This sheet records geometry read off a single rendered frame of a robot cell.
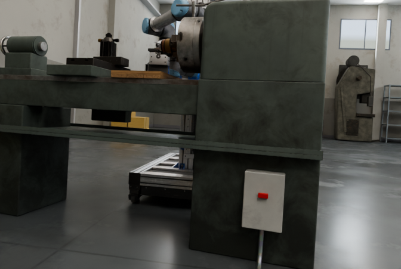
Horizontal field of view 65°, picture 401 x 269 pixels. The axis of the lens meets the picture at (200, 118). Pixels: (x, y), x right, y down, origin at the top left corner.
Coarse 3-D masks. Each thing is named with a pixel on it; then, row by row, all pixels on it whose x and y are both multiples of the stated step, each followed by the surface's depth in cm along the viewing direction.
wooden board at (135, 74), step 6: (114, 72) 175; (120, 72) 174; (126, 72) 173; (132, 72) 172; (138, 72) 171; (144, 72) 170; (150, 72) 169; (156, 72) 168; (162, 72) 170; (144, 78) 172; (150, 78) 169; (156, 78) 168; (162, 78) 170; (168, 78) 178; (174, 78) 187
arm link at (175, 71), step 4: (172, 60) 209; (176, 60) 209; (172, 64) 209; (176, 64) 209; (172, 68) 209; (176, 68) 209; (172, 72) 209; (176, 72) 209; (180, 72) 212; (176, 76) 210
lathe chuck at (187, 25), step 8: (184, 24) 168; (192, 24) 167; (184, 32) 166; (192, 32) 165; (184, 40) 166; (192, 40) 165; (184, 48) 167; (192, 48) 165; (184, 56) 169; (192, 56) 167; (184, 64) 172; (192, 64) 171; (184, 72) 181; (192, 72) 179
